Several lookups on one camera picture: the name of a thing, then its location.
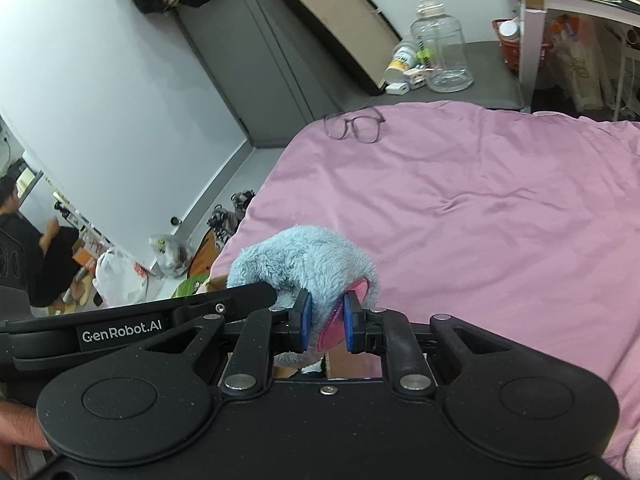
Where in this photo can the blue-grey fluffy plush toy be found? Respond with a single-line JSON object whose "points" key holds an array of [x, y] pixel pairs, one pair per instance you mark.
{"points": [[310, 265]]}

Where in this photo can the grey plastic bag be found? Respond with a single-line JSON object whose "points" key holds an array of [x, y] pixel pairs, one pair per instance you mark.
{"points": [[170, 257]]}

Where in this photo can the printed white shopping bag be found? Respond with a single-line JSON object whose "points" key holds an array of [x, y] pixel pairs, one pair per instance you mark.
{"points": [[580, 70]]}

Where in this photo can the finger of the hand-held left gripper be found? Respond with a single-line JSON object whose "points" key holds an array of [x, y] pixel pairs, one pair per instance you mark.
{"points": [[255, 296]]}

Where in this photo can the grey bench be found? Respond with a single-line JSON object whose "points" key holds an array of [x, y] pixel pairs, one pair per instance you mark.
{"points": [[490, 72]]}

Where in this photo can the purple-framed eyeglasses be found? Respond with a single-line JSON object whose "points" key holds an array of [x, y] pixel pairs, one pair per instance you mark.
{"points": [[357, 127]]}

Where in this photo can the person's left forearm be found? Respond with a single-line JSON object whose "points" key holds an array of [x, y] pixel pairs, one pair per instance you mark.
{"points": [[20, 425]]}

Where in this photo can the large clear water jug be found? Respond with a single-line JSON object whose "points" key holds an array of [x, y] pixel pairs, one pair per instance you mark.
{"points": [[442, 50]]}

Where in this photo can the grey door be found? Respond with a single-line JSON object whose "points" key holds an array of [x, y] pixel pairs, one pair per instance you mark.
{"points": [[240, 60]]}

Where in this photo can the yellow and white can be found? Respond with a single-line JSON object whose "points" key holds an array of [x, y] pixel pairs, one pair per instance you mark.
{"points": [[400, 62]]}

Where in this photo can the white desk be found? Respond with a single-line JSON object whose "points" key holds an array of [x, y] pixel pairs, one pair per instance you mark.
{"points": [[532, 25]]}

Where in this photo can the white plastic bag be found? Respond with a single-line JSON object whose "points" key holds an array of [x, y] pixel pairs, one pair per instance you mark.
{"points": [[117, 280]]}

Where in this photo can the black framed board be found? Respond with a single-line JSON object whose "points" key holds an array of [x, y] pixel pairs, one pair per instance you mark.
{"points": [[335, 15]]}

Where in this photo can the orange box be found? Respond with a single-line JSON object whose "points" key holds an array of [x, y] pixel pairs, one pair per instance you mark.
{"points": [[82, 255]]}

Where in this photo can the red basket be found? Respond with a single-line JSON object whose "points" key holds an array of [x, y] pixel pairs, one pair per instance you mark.
{"points": [[507, 45]]}

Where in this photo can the white charger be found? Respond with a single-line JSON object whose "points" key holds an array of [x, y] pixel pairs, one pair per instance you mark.
{"points": [[397, 88]]}

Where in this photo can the pink bed sheet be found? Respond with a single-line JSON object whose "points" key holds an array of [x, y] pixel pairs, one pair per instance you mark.
{"points": [[500, 210]]}

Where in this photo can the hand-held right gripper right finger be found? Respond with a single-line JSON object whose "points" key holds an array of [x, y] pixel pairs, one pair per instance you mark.
{"points": [[351, 322]]}

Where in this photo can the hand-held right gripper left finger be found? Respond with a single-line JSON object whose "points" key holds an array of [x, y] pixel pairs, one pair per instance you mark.
{"points": [[302, 322]]}

